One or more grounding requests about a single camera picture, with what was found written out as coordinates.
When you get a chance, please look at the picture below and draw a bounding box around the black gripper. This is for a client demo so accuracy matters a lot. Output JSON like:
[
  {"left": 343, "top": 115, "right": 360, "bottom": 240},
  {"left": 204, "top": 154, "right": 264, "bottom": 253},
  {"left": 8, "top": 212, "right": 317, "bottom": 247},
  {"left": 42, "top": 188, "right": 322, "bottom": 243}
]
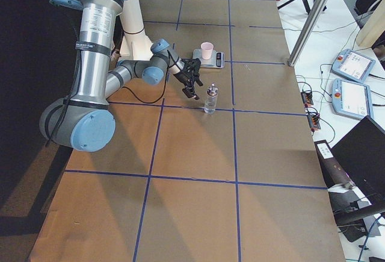
[{"left": 173, "top": 58, "right": 202, "bottom": 99}]

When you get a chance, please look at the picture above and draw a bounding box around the pink plastic cup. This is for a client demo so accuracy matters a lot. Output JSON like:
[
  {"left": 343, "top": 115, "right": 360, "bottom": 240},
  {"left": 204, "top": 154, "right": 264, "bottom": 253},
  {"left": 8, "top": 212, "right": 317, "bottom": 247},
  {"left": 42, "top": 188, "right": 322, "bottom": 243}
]
[{"left": 200, "top": 42, "right": 214, "bottom": 60}]

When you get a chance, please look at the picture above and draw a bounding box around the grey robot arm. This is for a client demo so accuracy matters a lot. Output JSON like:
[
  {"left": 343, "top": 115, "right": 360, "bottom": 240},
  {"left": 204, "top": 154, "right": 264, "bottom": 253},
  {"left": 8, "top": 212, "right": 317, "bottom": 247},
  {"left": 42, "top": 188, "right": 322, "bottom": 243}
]
[{"left": 40, "top": 0, "right": 201, "bottom": 152}]

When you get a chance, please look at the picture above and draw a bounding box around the clear glass sauce bottle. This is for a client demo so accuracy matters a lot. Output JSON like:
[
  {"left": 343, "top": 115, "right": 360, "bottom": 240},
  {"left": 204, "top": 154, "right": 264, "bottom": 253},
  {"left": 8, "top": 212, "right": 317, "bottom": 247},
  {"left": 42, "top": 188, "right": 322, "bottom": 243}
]
[{"left": 204, "top": 83, "right": 218, "bottom": 114}]

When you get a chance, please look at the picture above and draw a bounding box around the silver digital kitchen scale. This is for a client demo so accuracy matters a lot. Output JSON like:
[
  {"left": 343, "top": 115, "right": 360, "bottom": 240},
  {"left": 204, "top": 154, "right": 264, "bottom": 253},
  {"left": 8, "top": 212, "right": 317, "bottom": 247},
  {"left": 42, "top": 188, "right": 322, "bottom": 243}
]
[{"left": 192, "top": 48, "right": 224, "bottom": 69}]

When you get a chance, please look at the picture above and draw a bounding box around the far orange black connector box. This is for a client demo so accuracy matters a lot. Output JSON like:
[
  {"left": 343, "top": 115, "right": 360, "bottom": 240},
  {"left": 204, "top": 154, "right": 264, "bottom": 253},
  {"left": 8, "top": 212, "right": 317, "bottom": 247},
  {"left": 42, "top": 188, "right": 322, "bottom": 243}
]
[{"left": 301, "top": 91, "right": 313, "bottom": 107}]

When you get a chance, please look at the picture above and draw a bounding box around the orange black connector box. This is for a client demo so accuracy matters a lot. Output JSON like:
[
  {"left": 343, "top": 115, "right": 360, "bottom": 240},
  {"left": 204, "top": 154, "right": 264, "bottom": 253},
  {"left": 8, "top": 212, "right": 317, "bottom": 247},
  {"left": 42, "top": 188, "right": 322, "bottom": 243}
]
[
  {"left": 307, "top": 113, "right": 321, "bottom": 132},
  {"left": 301, "top": 91, "right": 313, "bottom": 107}
]

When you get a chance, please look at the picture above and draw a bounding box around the near orange black connector box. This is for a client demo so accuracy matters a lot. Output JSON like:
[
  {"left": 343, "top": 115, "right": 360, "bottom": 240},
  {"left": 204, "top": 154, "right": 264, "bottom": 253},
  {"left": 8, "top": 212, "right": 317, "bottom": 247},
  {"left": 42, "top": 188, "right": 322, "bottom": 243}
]
[{"left": 307, "top": 113, "right": 321, "bottom": 132}]

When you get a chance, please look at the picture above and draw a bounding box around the far blue teach pendant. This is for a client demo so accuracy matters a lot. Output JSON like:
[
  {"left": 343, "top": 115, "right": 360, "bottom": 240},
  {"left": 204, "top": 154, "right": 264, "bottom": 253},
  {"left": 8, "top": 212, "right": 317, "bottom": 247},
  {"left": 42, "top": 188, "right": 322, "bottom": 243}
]
[{"left": 331, "top": 49, "right": 375, "bottom": 83}]

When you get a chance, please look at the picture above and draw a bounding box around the blue teach pendant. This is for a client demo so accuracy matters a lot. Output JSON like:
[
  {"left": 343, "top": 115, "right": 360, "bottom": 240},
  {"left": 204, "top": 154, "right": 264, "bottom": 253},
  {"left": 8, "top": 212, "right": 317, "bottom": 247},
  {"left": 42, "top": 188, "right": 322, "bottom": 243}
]
[
  {"left": 331, "top": 49, "right": 375, "bottom": 83},
  {"left": 331, "top": 78, "right": 374, "bottom": 120}
]

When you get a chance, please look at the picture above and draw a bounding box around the near blue teach pendant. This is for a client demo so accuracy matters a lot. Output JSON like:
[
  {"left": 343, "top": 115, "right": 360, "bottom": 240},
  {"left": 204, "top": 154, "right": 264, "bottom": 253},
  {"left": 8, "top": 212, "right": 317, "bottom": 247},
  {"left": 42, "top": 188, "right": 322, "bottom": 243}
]
[{"left": 331, "top": 78, "right": 374, "bottom": 120}]

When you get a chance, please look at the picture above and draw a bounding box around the dark box with white label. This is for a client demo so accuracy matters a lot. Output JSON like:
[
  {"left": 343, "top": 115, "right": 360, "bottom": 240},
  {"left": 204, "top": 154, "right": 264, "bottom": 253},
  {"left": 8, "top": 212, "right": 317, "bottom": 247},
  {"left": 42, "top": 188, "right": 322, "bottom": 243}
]
[{"left": 315, "top": 140, "right": 356, "bottom": 190}]

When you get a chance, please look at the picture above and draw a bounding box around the black monitor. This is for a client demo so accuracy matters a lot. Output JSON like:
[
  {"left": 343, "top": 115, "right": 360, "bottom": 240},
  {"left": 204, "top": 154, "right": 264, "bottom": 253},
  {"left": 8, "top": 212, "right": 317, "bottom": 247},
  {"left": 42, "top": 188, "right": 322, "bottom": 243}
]
[{"left": 331, "top": 116, "right": 384, "bottom": 204}]

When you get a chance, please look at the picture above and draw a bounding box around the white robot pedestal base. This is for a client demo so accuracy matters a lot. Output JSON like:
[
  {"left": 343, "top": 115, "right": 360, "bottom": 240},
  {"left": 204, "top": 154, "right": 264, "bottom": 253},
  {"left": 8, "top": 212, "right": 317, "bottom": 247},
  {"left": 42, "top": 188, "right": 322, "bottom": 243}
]
[{"left": 111, "top": 0, "right": 153, "bottom": 61}]

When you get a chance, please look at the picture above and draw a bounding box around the aluminium frame post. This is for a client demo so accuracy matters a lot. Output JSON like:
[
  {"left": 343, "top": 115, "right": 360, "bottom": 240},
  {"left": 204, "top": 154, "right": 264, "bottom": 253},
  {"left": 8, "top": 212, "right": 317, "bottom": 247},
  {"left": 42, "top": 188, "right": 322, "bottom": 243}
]
[{"left": 288, "top": 0, "right": 328, "bottom": 67}]

